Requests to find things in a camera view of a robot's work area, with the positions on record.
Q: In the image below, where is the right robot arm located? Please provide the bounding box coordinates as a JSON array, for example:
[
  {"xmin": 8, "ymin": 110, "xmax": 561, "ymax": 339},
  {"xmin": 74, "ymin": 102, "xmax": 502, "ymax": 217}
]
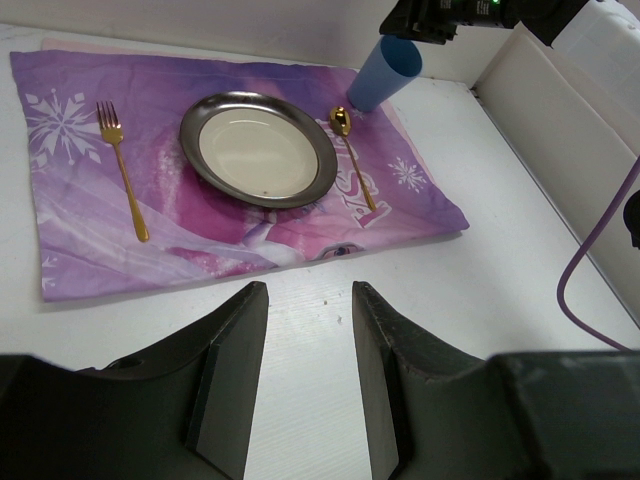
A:
[{"xmin": 379, "ymin": 0, "xmax": 587, "ymax": 46}]

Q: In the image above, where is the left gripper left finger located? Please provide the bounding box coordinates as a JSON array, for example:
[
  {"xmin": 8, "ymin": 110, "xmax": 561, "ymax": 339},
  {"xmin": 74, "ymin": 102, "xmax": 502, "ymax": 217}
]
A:
[{"xmin": 1, "ymin": 282, "xmax": 269, "ymax": 479}]

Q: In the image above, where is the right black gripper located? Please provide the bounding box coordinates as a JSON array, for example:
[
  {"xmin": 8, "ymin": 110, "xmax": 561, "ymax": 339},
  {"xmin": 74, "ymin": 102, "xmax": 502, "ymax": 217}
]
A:
[{"xmin": 379, "ymin": 0, "xmax": 465, "ymax": 45}]

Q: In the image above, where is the gold spoon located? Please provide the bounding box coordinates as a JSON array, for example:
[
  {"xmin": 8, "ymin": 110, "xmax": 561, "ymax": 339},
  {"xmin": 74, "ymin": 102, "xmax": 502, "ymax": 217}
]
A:
[{"xmin": 329, "ymin": 106, "xmax": 377, "ymax": 212}]

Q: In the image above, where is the gold fork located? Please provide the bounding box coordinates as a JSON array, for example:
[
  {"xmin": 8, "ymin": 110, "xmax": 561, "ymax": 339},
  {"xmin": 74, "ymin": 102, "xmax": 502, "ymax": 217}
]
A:
[{"xmin": 96, "ymin": 101, "xmax": 150, "ymax": 243}]

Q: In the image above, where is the purple Elsa cloth placemat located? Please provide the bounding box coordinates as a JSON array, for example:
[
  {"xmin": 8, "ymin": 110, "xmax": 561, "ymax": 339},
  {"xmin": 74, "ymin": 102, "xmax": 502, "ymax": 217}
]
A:
[{"xmin": 10, "ymin": 50, "xmax": 468, "ymax": 302}]

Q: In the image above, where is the steel plate with cream centre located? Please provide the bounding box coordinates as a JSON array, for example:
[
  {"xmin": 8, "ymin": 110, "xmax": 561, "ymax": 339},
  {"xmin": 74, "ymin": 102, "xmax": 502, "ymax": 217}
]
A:
[{"xmin": 179, "ymin": 91, "xmax": 338, "ymax": 209}]

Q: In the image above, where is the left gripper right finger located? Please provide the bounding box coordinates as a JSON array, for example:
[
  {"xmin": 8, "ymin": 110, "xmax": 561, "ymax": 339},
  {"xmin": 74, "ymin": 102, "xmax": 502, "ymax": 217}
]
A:
[{"xmin": 352, "ymin": 282, "xmax": 639, "ymax": 479}]

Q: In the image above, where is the blue plastic cup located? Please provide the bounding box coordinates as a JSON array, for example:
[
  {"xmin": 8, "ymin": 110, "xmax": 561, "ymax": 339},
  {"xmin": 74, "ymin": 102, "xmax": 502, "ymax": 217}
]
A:
[{"xmin": 347, "ymin": 35, "xmax": 423, "ymax": 112}]

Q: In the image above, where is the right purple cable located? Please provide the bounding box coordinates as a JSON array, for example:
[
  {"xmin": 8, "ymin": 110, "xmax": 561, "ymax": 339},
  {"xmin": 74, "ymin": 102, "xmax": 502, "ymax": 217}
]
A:
[{"xmin": 556, "ymin": 154, "xmax": 640, "ymax": 352}]

